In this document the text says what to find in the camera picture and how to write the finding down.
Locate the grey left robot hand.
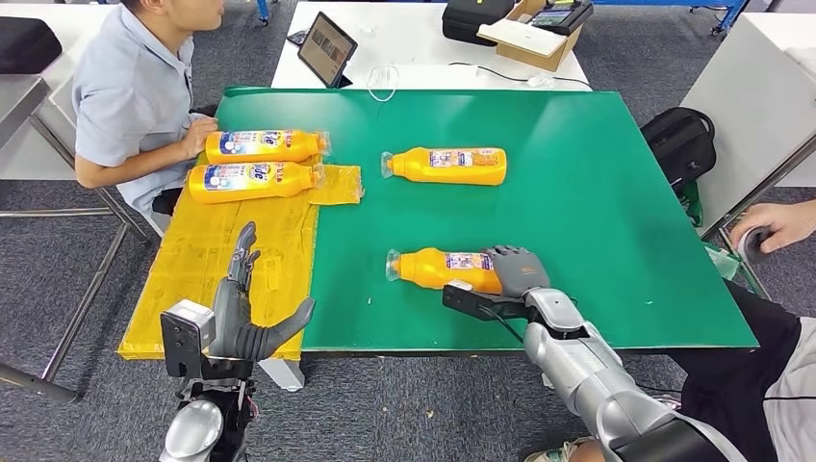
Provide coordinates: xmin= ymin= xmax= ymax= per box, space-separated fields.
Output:
xmin=207 ymin=220 xmax=317 ymax=364

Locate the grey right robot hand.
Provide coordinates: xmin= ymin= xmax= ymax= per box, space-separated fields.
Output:
xmin=481 ymin=244 xmax=552 ymax=299

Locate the person's right hand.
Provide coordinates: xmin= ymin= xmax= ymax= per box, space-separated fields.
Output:
xmin=180 ymin=116 xmax=220 ymax=161
xmin=729 ymin=201 xmax=807 ymax=255

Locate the white handheld controller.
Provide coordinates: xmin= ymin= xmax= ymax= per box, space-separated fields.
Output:
xmin=736 ymin=226 xmax=774 ymax=265

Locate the orange detergent bottle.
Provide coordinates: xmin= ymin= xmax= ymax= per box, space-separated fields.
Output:
xmin=380 ymin=146 xmax=509 ymax=188
xmin=385 ymin=246 xmax=506 ymax=296
xmin=203 ymin=129 xmax=333 ymax=166
xmin=187 ymin=161 xmax=326 ymax=205

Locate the yellow plastic-wrapped board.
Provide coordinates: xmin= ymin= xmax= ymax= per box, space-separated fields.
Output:
xmin=117 ymin=152 xmax=365 ymax=362

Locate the white table leg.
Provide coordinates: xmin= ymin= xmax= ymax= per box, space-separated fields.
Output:
xmin=258 ymin=358 xmax=306 ymax=394

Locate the person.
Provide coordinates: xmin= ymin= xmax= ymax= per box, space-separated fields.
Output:
xmin=71 ymin=0 xmax=225 ymax=215
xmin=525 ymin=200 xmax=816 ymax=462

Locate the dark green bag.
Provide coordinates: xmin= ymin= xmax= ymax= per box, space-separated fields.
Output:
xmin=678 ymin=180 xmax=704 ymax=228

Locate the grey table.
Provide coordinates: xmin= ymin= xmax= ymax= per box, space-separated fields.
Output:
xmin=679 ymin=11 xmax=816 ymax=241

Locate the black backpack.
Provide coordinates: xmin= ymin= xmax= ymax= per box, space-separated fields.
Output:
xmin=640 ymin=106 xmax=719 ymax=197

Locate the black tablet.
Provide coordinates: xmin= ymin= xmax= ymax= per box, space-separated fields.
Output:
xmin=296 ymin=11 xmax=360 ymax=90

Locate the white desk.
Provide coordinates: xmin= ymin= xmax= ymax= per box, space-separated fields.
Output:
xmin=0 ymin=3 xmax=116 ymax=182

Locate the black cushion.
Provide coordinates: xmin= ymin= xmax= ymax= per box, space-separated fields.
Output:
xmin=0 ymin=16 xmax=64 ymax=76

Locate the cardboard box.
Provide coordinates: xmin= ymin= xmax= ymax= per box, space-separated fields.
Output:
xmin=496 ymin=0 xmax=584 ymax=72

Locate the white table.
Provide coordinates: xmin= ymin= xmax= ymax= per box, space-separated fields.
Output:
xmin=270 ymin=0 xmax=594 ymax=91

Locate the white flat box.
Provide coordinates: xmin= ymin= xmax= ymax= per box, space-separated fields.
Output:
xmin=476 ymin=18 xmax=569 ymax=59

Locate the black case bag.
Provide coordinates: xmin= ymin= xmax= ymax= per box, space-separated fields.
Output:
xmin=441 ymin=0 xmax=517 ymax=47

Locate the black screen device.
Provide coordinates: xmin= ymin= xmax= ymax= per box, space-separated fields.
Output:
xmin=528 ymin=0 xmax=596 ymax=37

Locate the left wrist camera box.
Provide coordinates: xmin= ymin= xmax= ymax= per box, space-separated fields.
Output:
xmin=159 ymin=299 xmax=217 ymax=380

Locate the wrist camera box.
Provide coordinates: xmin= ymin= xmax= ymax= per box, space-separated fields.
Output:
xmin=441 ymin=280 xmax=533 ymax=323
xmin=159 ymin=299 xmax=217 ymax=380

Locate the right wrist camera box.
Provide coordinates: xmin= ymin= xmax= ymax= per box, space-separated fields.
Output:
xmin=441 ymin=280 xmax=533 ymax=323

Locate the steel frame table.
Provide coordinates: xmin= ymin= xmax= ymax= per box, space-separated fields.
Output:
xmin=0 ymin=75 xmax=154 ymax=404

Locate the white cable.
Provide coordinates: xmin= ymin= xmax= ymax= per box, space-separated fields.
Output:
xmin=366 ymin=64 xmax=401 ymax=103

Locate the black cable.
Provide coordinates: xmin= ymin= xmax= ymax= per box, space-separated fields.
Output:
xmin=446 ymin=61 xmax=594 ymax=90

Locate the blue metal frame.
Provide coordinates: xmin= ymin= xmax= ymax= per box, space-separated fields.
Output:
xmin=593 ymin=0 xmax=752 ymax=37

